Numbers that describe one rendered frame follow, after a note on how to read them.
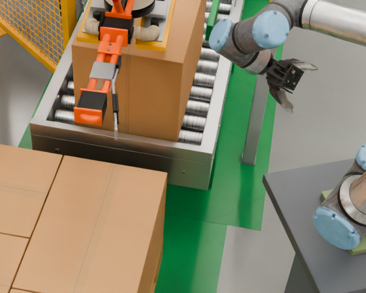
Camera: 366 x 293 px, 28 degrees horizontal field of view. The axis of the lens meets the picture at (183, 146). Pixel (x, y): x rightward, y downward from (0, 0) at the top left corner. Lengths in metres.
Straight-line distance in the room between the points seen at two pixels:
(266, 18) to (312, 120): 2.01
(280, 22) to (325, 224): 0.59
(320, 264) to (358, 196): 0.34
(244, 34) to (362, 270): 0.83
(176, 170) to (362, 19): 1.17
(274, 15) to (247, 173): 1.70
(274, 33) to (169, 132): 1.00
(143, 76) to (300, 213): 0.74
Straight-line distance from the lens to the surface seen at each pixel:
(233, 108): 3.79
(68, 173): 2.70
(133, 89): 2.66
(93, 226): 2.54
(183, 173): 2.79
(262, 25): 1.85
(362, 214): 2.03
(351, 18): 1.88
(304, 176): 2.49
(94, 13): 2.43
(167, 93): 2.64
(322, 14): 1.91
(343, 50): 4.32
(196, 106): 2.97
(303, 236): 2.32
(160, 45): 2.35
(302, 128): 3.76
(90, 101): 1.94
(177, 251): 3.15
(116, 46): 2.13
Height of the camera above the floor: 2.54
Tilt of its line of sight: 46 degrees down
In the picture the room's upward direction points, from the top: 5 degrees clockwise
